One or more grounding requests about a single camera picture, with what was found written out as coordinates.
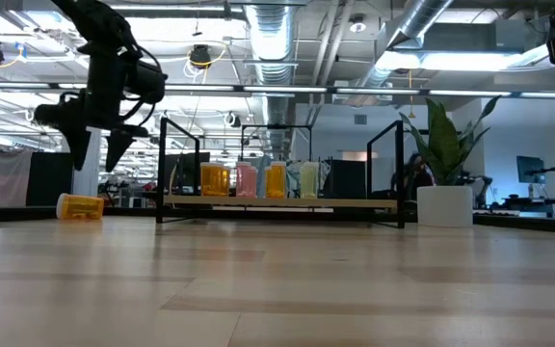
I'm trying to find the white column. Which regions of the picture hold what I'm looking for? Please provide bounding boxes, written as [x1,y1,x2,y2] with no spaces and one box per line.
[71,127,103,198]

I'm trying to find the long ceiling light strip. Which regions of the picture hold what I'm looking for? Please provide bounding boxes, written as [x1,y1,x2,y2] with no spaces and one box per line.
[0,80,555,99]

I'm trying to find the silver ribbed ceiling duct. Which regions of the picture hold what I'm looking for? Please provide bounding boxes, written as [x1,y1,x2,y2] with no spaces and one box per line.
[244,0,301,160]
[354,0,455,91]

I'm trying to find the dark background screen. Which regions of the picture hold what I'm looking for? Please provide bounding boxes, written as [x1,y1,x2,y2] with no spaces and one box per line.
[164,151,211,195]

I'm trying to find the person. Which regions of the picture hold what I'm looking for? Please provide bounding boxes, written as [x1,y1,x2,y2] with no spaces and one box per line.
[391,152,436,200]

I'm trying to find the black metal background frame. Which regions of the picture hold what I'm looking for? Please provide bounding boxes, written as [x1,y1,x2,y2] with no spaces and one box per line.
[240,123,314,164]

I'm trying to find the wooden shelf black frame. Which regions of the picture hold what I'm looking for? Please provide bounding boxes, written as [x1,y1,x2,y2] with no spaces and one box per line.
[155,117,407,229]

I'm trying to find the pink hanging cloth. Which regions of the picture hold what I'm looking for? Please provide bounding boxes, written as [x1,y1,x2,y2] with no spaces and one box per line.
[0,147,34,208]

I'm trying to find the small pink pill bottle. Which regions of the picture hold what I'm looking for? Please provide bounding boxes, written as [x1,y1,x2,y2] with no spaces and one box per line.
[235,161,253,199]

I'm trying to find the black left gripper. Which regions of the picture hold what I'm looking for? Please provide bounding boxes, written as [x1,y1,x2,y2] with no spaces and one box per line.
[34,89,151,174]

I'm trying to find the small pale yellow pill bottle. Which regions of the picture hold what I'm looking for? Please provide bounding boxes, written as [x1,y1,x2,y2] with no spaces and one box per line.
[299,161,321,200]

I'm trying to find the small orange pill bottle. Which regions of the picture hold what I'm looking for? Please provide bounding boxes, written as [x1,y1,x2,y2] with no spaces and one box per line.
[269,161,288,200]
[55,192,106,222]

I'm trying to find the green plant white pot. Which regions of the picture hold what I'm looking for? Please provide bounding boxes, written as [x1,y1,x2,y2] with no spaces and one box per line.
[399,94,503,228]

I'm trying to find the dark computer monitor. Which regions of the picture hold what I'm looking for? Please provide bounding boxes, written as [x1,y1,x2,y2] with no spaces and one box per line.
[515,155,546,185]

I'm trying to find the black partition panel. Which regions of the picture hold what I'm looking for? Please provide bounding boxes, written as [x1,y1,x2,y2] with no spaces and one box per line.
[25,151,75,207]

